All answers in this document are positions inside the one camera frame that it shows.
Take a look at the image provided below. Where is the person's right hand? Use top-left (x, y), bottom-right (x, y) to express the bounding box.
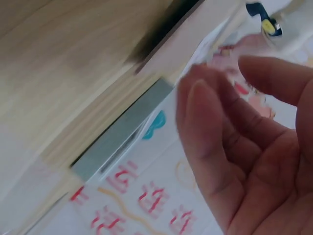
top-left (177, 55), bottom-right (313, 235)

